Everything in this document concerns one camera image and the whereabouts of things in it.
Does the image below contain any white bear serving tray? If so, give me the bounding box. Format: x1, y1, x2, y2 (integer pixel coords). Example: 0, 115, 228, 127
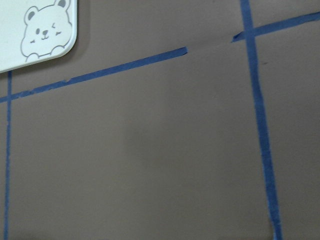
0, 0, 78, 73

